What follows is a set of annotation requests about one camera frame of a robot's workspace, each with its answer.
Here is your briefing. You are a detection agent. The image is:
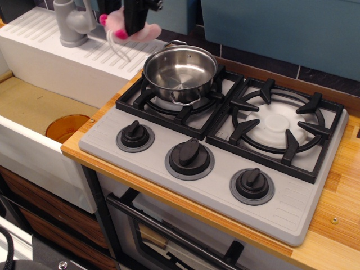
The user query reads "white burner cap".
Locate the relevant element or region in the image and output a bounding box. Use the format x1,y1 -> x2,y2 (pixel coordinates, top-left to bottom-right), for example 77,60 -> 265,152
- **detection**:
151,97 -> 209,111
246,102 -> 308,149

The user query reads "black right burner grate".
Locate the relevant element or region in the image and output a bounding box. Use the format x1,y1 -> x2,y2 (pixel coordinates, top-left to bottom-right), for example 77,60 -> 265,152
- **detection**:
206,78 -> 348,184

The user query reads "grey toy stove top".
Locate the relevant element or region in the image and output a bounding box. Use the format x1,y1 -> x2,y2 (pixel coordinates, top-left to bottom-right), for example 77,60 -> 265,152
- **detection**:
79,105 -> 332,246

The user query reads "black stove knob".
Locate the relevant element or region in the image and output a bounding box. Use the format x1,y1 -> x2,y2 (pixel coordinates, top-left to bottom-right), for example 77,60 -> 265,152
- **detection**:
229,168 -> 275,206
116,120 -> 155,153
165,138 -> 215,181

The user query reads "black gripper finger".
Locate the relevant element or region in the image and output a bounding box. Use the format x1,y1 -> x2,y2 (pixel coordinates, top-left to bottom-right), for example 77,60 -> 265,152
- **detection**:
123,0 -> 163,36
97,0 -> 122,14

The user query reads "black right stove knob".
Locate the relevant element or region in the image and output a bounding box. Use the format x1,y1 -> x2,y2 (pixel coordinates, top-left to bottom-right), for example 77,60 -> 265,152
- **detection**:
229,168 -> 275,206

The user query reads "oven door with handle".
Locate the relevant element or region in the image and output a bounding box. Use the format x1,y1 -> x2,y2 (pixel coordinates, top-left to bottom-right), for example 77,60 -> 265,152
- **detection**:
105,187 -> 285,270

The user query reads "black left stove knob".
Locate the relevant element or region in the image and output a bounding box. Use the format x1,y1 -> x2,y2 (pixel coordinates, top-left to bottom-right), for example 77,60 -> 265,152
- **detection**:
116,120 -> 155,153

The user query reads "black left burner grate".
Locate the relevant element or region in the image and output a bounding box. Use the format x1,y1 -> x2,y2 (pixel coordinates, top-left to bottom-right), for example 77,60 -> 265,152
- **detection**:
115,64 -> 244,140

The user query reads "pink stuffed pig toy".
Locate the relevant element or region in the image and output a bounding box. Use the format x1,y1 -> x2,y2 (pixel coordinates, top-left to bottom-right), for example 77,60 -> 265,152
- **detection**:
98,7 -> 162,63

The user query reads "stainless steel pan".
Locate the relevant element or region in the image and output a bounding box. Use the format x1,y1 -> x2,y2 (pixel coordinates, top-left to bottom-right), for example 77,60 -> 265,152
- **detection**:
143,40 -> 218,106

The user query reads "white toy sink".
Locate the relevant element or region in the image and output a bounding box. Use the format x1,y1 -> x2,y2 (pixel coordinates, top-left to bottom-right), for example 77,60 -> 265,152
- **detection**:
1,7 -> 163,213

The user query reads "white left burner cap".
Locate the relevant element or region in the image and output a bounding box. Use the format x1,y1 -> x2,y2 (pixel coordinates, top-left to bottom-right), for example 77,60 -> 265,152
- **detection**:
151,97 -> 209,111

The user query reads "grey toy faucet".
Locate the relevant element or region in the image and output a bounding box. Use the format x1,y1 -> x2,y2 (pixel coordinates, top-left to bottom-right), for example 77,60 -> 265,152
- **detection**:
53,0 -> 97,48

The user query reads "black middle stove knob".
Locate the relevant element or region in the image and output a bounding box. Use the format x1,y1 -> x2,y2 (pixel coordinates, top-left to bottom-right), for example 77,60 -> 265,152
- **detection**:
165,138 -> 215,181

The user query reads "wooden drawer front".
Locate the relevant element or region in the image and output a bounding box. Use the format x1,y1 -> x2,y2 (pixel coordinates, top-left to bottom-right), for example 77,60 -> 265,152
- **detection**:
1,167 -> 119,269

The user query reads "black braided cable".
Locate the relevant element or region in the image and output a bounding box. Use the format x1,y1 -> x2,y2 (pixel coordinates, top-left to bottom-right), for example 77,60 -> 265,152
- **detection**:
0,226 -> 15,270

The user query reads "black burner grate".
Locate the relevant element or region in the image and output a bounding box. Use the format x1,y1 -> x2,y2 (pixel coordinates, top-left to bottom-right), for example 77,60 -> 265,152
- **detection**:
206,78 -> 348,184
115,64 -> 244,140

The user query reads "white right burner cap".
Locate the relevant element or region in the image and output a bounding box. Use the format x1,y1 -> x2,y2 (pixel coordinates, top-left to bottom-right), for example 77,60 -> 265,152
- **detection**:
246,102 -> 308,149

